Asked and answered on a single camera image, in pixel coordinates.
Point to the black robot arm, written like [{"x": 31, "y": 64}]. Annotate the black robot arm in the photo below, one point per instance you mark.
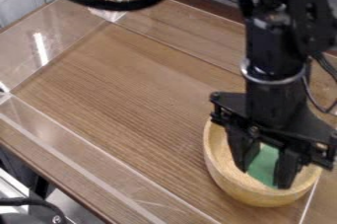
[{"x": 290, "y": 32}]

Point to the green rectangular block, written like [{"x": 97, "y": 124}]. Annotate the green rectangular block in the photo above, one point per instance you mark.
[{"x": 262, "y": 169}]

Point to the brown wooden bowl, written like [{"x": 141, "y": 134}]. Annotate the brown wooden bowl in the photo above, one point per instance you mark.
[{"x": 236, "y": 183}]

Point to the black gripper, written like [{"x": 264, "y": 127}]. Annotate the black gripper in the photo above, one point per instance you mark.
[{"x": 271, "y": 115}]

